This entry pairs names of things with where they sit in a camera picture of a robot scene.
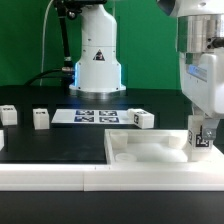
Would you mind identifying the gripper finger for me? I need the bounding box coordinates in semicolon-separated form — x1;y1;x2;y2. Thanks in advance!
202;117;220;140
192;104;204;116

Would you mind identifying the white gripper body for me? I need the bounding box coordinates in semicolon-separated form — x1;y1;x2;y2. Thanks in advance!
180;51;224;118

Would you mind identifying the white square tabletop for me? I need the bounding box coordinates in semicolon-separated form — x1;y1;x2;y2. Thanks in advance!
104;129;224;164

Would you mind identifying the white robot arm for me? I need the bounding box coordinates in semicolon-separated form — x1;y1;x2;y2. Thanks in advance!
70;0;224;140

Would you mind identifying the white L-shaped obstacle fence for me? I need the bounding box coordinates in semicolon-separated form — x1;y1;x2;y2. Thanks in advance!
0;132;224;192

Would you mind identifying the white sheet with markers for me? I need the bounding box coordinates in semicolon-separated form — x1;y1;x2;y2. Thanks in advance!
52;109;131;124

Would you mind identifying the black cable bundle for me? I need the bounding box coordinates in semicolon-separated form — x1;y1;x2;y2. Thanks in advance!
23;67;76;87

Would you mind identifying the black camera pole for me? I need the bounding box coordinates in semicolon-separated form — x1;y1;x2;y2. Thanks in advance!
53;0;107;67

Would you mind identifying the white cable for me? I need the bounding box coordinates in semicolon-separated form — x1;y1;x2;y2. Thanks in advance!
39;0;55;78

